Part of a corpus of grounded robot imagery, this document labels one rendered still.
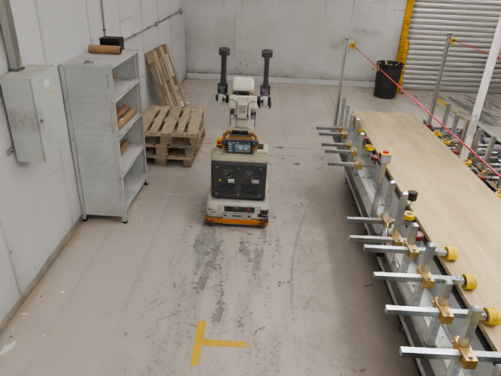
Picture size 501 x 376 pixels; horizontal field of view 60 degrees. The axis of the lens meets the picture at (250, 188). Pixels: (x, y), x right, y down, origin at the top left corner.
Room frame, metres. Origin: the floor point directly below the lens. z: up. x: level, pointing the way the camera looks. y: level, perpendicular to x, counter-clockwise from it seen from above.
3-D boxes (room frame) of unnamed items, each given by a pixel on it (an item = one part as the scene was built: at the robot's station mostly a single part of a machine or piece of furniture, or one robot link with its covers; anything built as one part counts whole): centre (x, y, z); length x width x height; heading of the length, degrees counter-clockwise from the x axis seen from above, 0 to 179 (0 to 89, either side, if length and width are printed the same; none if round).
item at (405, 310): (1.56, -0.91, 0.95); 0.50 x 0.04 x 0.04; 89
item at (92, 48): (4.24, 1.45, 1.59); 0.30 x 0.08 x 0.08; 89
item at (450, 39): (4.90, -2.08, 1.25); 0.15 x 0.08 x 1.10; 179
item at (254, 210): (3.68, 0.10, 0.23); 0.41 x 0.02 x 0.08; 89
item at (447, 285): (1.60, -0.93, 0.86); 0.04 x 0.04 x 0.48; 89
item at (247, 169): (3.92, 0.12, 0.59); 0.55 x 0.34 x 0.83; 89
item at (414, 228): (2.10, -0.94, 0.86); 0.04 x 0.04 x 0.48; 89
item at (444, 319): (1.57, -0.93, 0.95); 0.14 x 0.06 x 0.05; 179
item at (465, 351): (1.32, -0.93, 0.95); 0.14 x 0.06 x 0.05; 179
